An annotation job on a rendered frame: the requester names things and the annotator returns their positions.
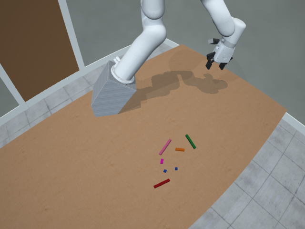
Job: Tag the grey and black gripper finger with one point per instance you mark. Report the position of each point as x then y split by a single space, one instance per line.
209 57
222 65

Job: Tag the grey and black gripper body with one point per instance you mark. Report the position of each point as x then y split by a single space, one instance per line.
222 53

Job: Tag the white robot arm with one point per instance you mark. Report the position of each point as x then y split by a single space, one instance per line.
154 34

